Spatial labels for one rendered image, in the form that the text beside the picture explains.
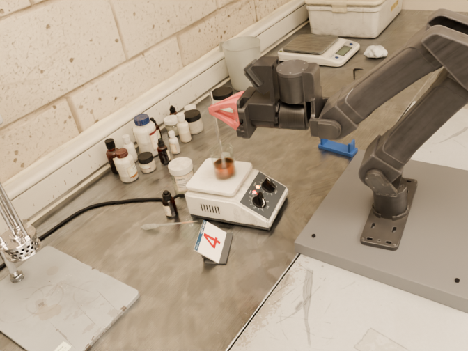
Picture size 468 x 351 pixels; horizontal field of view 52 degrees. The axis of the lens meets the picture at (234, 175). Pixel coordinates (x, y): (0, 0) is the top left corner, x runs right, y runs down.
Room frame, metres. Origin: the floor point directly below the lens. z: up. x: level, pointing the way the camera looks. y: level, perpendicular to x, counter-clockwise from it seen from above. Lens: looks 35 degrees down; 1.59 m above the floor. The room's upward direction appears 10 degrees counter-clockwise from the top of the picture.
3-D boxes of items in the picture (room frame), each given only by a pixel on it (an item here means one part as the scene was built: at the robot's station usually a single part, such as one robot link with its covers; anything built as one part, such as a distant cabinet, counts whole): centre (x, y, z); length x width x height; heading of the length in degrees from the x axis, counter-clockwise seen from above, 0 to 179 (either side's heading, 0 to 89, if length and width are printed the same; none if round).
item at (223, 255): (0.75, 0.06, 0.92); 0.09 x 0.06 x 0.04; 165
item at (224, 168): (0.88, 0.02, 1.02); 0.06 x 0.05 x 0.08; 5
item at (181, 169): (0.98, 0.12, 0.94); 0.06 x 0.06 x 0.08
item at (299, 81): (0.77, -0.16, 1.20); 0.12 x 0.09 x 0.12; 60
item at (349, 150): (1.03, -0.28, 0.92); 0.10 x 0.03 x 0.04; 44
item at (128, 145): (1.17, 0.27, 0.94); 0.03 x 0.03 x 0.08
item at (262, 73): (0.82, -0.08, 1.21); 0.07 x 0.06 x 0.11; 152
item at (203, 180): (0.89, 0.03, 0.98); 0.12 x 0.12 x 0.01; 61
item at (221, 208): (0.88, 0.01, 0.94); 0.22 x 0.13 x 0.08; 61
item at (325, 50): (1.68, -0.39, 0.92); 0.26 x 0.19 x 0.05; 51
